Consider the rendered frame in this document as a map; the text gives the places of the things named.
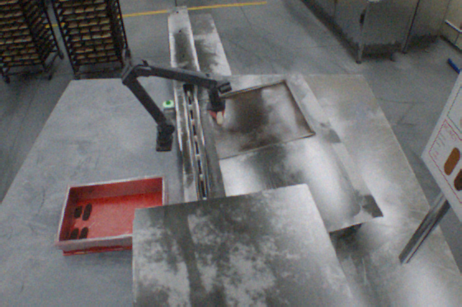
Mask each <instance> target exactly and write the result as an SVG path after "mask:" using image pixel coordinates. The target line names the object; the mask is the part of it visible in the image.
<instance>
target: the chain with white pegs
mask: <svg viewBox="0 0 462 307"><path fill-rule="evenodd" d="M175 2H176V7H177V0H175ZM186 87H187V93H188V99H189V105H190V110H191V121H192V127H193V129H194V130H193V133H194V138H195V144H196V155H197V161H198V166H199V172H200V183H201V184H202V183H203V184H202V185H201V188H202V187H204V188H202V194H204V195H203V200H206V196H205V186H204V180H203V174H202V169H201V164H200V154H199V149H198V147H197V146H198V143H197V137H196V128H195V122H194V116H193V115H192V114H193V111H192V104H191V95H190V90H189V84H187V85H186ZM192 119H193V120H192ZM199 164H200V165H199ZM203 191H204V192H203Z"/></svg>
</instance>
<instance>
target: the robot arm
mask: <svg viewBox="0 0 462 307"><path fill-rule="evenodd" d="M119 75H120V78H121V82H122V84H123V85H124V86H126V87H127V88H128V89H129V90H130V91H131V93H132V94H134V95H135V96H136V98H137V99H138V100H139V101H140V103H141V104H142V105H143V106H144V108H145V110H146V111H147V112H148V113H149V114H150V115H151V116H152V118H153V119H154V121H155V122H156V123H157V125H156V128H157V133H156V135H157V137H156V147H155V149H156V151H157V152H166V151H172V144H173V139H174V136H173V133H174V132H175V128H176V127H175V126H174V124H173V122H172V120H171V118H170V115H169V114H167V113H163V111H161V110H160V108H159V107H158V105H157V104H156V103H155V102H154V100H153V99H152V98H151V96H150V95H149V93H148V92H147V91H146V89H145V88H144V87H143V86H142V85H141V84H140V83H139V81H138V80H137V78H138V77H140V76H141V77H146V78H149V77H150V76H157V77H160V78H167V79H171V80H176V81H179V82H184V83H191V84H194V85H196V86H199V87H203V88H206V89H207V90H206V91H207V93H208V97H209V99H210V102H207V111H210V114H211V115H212V116H213V117H214V118H215V119H216V120H217V116H216V113H215V112H219V111H221V113H222V116H223V118H224V113H225V109H226V101H225V100H220V97H219V93H221V95H223V94H225V93H227V92H231V91H232V87H231V85H230V82H229V80H228V79H227V78H226V79H223V80H220V81H219V80H218V81H216V80H215V78H214V77H213V75H212V74H211V73H206V72H203V73H202V72H194V71H190V70H186V69H183V68H176V67H173V66H169V65H168V66H166V65H162V64H156V63H154V62H151V61H149V60H147V59H144V58H141V57H139V56H137V57H134V58H132V60H131V61H130V62H129V63H128V64H127V65H126V66H125V67H124V68H123V70H122V71H121V72H120V74H119ZM218 90H219V92H218Z"/></svg>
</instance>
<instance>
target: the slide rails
mask: <svg viewBox="0 0 462 307"><path fill-rule="evenodd" d="M189 88H190V94H191V104H192V109H193V115H194V120H195V125H196V135H197V140H198V146H199V151H200V161H201V166H202V172H203V178H204V184H205V193H206V199H211V194H210V185H209V180H208V175H207V170H206V165H205V156H204V151H203V146H202V141H201V136H200V127H199V121H198V116H197V112H196V103H195V98H194V92H193V87H192V84H191V83H190V84H189ZM183 90H184V96H185V103H186V114H187V120H188V127H189V133H190V140H191V152H192V157H193V163H194V170H195V176H196V188H197V195H198V201H200V200H203V196H202V190H201V184H200V174H199V168H198V162H197V157H196V146H195V140H194V135H193V134H194V133H193V129H192V123H191V112H190V106H189V101H188V95H187V89H186V84H183Z"/></svg>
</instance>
